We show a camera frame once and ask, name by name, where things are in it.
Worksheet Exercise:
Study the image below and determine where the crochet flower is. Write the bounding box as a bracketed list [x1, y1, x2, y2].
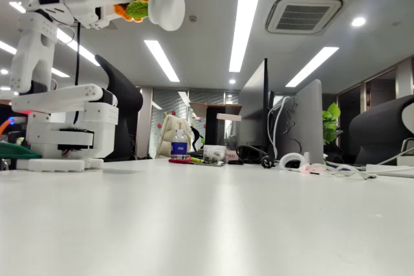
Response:
[113, 0, 186, 32]

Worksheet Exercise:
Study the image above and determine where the green leafy potted plant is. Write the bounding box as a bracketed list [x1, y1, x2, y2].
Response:
[322, 101, 343, 146]

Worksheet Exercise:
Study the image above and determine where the long ceiling light strip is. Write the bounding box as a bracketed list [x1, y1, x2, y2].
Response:
[285, 46, 340, 88]
[228, 0, 268, 73]
[144, 39, 180, 83]
[0, 40, 71, 78]
[8, 1, 101, 67]

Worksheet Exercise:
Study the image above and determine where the black mesh office chair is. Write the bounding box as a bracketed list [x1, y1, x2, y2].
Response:
[94, 54, 144, 162]

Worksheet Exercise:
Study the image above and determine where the beige padded jacket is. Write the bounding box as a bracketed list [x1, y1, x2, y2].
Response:
[156, 114, 193, 160]

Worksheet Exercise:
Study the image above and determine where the clear bottle blue label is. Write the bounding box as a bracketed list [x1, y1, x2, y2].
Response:
[170, 129, 189, 160]

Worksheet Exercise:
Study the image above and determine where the dark green flat object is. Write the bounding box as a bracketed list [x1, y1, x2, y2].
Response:
[0, 142, 43, 160]

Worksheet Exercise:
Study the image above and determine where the thin grey-backed monitor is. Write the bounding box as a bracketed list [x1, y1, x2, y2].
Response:
[238, 58, 276, 158]

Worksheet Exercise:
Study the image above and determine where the clear plastic container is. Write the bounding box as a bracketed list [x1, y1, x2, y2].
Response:
[202, 145, 228, 165]

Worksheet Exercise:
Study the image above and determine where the square ceiling air vent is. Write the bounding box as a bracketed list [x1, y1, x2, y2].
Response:
[265, 0, 343, 35]

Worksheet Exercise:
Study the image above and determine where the black power plug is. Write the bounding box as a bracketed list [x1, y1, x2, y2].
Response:
[260, 154, 277, 169]

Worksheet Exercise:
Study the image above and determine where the grey rounded monitor back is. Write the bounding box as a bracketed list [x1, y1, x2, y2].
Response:
[277, 78, 325, 165]

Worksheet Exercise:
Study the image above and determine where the pink small object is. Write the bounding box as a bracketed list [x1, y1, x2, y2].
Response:
[299, 163, 327, 175]

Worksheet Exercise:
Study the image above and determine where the white power strip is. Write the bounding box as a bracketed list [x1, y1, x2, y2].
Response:
[365, 164, 414, 178]

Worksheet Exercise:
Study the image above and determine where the black camera cable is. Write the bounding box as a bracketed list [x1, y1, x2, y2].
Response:
[72, 22, 82, 125]

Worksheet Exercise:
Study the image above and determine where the orange cable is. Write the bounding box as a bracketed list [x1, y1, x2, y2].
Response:
[0, 117, 16, 136]

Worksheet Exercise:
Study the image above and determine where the black looped cable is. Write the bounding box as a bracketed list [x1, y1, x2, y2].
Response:
[235, 145, 269, 164]

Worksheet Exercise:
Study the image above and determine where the white monitor cable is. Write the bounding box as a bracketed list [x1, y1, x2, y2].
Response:
[267, 96, 292, 160]

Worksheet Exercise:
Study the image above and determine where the black thin monitor cable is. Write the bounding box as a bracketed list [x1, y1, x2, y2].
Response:
[283, 101, 303, 157]

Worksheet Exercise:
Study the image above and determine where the white ring-shaped object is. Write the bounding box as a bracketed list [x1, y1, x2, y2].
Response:
[278, 152, 310, 169]

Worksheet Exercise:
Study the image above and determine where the white cable with connector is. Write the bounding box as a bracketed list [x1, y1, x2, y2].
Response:
[323, 162, 378, 180]

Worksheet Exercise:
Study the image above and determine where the black office chair white frame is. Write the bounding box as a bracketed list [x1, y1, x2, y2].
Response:
[348, 94, 414, 166]

